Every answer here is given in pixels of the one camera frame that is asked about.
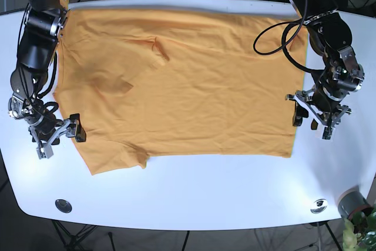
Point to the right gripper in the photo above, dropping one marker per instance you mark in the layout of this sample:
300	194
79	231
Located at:
43	122

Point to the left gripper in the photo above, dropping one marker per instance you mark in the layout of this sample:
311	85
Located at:
331	85

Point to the orange T-shirt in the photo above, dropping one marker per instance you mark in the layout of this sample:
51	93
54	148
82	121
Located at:
152	82

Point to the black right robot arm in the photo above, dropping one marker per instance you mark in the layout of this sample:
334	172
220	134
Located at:
35	73

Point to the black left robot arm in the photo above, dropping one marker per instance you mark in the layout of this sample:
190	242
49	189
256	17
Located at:
330	38

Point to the left silver table grommet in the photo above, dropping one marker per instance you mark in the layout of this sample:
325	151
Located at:
63	205

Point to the silver table grommet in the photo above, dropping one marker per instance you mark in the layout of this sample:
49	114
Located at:
318	206
63	205

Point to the right silver table grommet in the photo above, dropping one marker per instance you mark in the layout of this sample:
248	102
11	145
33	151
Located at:
318	206

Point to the grey plant pot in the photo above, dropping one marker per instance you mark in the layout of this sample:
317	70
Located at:
351	202

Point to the green potted plant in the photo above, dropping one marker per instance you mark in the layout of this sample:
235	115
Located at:
359	232

